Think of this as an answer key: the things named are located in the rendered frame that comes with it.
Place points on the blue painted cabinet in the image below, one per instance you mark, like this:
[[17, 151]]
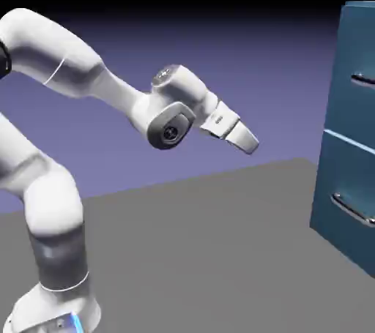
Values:
[[348, 122]]

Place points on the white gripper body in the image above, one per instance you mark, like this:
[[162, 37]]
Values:
[[242, 134]]

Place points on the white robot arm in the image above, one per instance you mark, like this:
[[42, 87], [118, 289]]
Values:
[[73, 66]]

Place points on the blue drawer front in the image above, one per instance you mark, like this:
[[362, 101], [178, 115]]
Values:
[[354, 46], [342, 175]]

